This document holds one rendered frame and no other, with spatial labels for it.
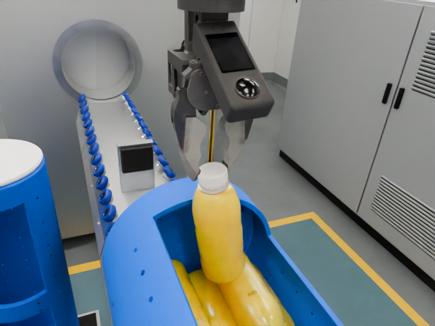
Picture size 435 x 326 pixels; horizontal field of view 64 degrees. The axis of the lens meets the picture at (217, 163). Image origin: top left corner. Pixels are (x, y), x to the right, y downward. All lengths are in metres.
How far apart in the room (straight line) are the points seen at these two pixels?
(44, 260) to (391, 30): 2.04
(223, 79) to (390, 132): 2.02
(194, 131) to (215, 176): 0.06
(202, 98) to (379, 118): 2.02
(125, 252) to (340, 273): 1.87
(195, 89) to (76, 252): 1.98
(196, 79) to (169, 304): 0.24
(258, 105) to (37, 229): 0.89
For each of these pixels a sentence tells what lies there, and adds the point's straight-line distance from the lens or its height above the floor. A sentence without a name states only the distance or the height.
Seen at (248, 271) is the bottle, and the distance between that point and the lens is 0.55.
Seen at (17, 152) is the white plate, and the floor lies 1.04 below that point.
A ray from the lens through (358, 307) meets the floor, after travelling 2.14.
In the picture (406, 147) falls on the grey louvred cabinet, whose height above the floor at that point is 0.71.
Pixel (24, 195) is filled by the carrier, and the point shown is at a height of 0.98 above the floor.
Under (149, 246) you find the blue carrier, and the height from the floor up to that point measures 1.21.
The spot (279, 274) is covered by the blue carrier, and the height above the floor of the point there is 1.08.
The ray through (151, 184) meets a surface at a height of 0.94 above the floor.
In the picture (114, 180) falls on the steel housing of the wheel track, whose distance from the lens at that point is 1.14.
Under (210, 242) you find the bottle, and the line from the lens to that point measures 0.48.
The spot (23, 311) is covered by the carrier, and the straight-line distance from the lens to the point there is 1.28.
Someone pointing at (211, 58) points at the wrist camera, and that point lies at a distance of 0.35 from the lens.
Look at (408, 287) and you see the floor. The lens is 2.38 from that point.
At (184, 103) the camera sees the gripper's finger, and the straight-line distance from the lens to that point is 0.38.
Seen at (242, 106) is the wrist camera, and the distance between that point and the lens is 0.32.
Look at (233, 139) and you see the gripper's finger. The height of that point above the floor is 1.35.
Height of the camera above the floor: 1.53
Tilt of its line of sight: 29 degrees down
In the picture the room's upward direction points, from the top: 4 degrees clockwise
